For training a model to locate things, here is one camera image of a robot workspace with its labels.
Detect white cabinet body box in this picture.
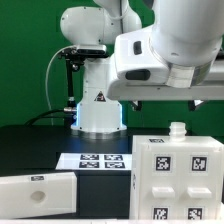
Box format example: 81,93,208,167
129,122,224,220

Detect black base cables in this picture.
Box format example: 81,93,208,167
24,107,78,127

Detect black camera stand pole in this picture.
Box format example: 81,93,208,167
66,59,80,107

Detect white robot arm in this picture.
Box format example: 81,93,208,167
60,0,224,135

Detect white marker base sheet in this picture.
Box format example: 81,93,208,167
56,153,132,171

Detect white cabinet top block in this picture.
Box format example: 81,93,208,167
0,172,77,219

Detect grey camera cable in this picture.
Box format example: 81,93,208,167
44,45,73,127

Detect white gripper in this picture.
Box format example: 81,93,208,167
106,56,224,112

